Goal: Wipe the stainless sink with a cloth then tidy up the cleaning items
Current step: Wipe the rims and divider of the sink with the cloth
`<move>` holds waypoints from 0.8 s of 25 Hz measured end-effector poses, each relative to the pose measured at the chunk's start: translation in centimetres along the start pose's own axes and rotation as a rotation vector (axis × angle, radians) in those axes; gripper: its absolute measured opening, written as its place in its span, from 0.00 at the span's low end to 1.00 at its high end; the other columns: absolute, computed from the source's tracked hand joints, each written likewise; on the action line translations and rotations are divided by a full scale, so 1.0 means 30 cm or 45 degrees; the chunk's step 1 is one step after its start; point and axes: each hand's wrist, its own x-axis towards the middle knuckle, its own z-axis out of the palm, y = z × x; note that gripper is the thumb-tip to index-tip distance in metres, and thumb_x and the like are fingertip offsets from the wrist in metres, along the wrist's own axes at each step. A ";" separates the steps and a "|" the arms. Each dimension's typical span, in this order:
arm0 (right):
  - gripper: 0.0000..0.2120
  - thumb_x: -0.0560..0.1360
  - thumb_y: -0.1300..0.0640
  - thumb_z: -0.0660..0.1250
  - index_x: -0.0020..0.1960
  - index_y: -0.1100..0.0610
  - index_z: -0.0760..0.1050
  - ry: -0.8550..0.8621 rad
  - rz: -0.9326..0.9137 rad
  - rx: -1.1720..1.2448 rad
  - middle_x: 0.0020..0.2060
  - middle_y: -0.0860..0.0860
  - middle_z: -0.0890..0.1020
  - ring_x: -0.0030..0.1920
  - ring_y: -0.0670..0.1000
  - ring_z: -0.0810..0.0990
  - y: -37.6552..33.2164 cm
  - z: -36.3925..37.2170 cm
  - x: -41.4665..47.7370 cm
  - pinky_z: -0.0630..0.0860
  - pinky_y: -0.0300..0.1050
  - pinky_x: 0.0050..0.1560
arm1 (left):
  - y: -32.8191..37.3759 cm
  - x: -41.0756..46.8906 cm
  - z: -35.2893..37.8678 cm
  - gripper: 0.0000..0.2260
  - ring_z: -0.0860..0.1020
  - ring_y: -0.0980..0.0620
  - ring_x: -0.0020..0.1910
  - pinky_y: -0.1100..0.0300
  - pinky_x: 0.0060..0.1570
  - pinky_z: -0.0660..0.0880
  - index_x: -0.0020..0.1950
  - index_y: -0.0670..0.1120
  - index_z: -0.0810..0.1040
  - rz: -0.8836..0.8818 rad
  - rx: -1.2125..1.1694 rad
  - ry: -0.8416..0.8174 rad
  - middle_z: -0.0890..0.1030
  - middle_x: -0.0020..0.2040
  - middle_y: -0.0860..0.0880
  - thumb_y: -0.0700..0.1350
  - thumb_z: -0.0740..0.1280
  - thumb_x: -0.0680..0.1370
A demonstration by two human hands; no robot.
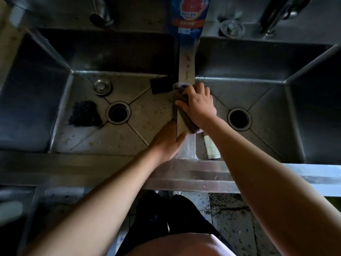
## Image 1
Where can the person's right hand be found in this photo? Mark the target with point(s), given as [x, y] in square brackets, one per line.
[199, 106]

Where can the person's left hand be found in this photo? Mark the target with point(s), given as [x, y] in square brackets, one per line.
[167, 146]

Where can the black rectangular sponge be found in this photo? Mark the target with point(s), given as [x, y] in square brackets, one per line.
[161, 85]

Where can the stainless steel double sink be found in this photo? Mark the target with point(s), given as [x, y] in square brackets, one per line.
[266, 63]

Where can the black steel wool scourer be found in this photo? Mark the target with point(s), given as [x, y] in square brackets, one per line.
[85, 114]

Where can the blue dish soap bottle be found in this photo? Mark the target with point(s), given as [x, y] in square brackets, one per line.
[189, 13]

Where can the person's right forearm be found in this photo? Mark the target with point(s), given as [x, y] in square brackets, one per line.
[266, 183]

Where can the person's left forearm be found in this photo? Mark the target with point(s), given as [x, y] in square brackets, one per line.
[101, 210]

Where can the person's dark trousers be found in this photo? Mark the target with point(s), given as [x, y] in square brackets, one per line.
[149, 215]

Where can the person's pink shirt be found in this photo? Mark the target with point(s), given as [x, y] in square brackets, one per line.
[181, 247]

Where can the metal floor drain grate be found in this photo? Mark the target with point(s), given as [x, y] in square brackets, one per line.
[225, 201]

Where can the straight steel faucet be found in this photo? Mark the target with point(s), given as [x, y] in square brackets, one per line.
[274, 15]

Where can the curved steel faucet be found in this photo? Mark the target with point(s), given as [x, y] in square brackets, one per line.
[101, 15]

